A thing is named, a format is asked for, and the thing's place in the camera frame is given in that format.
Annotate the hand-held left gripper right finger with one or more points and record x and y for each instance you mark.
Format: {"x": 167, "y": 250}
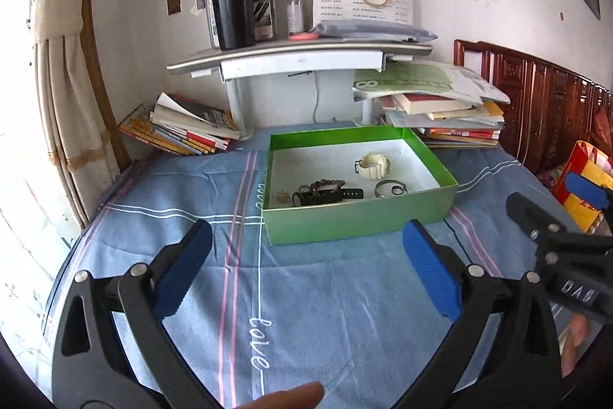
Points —
{"x": 431, "y": 270}

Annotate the black thermos cup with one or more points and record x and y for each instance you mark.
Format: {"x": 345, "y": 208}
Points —
{"x": 232, "y": 11}

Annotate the stack of colourful thin books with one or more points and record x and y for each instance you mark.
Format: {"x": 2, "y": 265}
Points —
{"x": 191, "y": 126}

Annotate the red and yellow bag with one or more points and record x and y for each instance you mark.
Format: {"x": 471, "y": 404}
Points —
{"x": 586, "y": 160}

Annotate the cream curtain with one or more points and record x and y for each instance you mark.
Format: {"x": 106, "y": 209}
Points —
{"x": 62, "y": 78}

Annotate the person's right hand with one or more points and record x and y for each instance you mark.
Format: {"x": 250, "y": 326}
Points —
{"x": 574, "y": 342}

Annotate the blue striped bedsheet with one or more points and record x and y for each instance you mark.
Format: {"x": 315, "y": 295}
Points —
{"x": 311, "y": 294}

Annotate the clear plastic bottle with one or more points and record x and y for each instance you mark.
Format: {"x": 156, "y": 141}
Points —
{"x": 295, "y": 13}

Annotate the cream wrist watch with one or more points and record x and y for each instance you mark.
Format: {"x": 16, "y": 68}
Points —
{"x": 376, "y": 167}

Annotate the grey pouch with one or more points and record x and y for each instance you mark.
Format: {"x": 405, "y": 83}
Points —
{"x": 373, "y": 30}

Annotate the black smart band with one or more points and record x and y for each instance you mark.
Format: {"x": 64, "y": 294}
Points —
{"x": 325, "y": 196}

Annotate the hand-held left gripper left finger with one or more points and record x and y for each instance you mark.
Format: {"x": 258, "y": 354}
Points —
{"x": 184, "y": 270}

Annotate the carved wooden headboard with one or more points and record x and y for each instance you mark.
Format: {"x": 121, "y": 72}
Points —
{"x": 527, "y": 102}

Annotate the person's left hand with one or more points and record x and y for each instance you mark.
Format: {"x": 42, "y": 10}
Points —
{"x": 287, "y": 397}

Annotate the tall pile of books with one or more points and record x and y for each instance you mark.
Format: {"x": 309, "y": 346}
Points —
{"x": 445, "y": 107}

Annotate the green cardboard box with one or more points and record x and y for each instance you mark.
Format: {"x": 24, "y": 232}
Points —
{"x": 335, "y": 222}

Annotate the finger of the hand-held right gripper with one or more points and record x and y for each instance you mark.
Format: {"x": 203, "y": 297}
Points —
{"x": 586, "y": 191}
{"x": 531, "y": 210}

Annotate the silver bangle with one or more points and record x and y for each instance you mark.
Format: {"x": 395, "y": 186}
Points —
{"x": 378, "y": 191}

